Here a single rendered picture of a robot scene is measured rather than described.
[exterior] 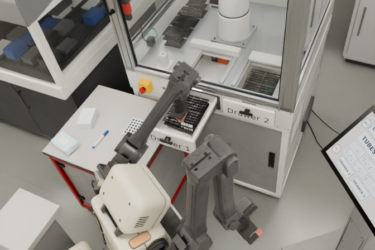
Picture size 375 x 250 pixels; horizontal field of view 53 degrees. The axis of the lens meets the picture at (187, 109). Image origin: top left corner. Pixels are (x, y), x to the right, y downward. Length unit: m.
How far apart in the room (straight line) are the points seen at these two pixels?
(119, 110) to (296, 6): 1.26
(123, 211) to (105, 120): 1.14
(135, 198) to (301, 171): 1.87
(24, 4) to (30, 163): 1.61
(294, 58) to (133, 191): 0.93
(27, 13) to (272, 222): 1.96
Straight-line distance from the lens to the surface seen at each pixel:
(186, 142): 1.92
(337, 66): 3.74
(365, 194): 1.71
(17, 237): 2.10
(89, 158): 2.19
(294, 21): 1.63
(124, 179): 1.28
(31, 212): 2.13
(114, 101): 2.43
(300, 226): 2.71
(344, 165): 1.77
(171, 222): 1.56
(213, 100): 2.16
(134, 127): 2.19
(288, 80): 1.84
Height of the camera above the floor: 2.43
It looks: 47 degrees down
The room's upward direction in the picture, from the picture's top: 9 degrees counter-clockwise
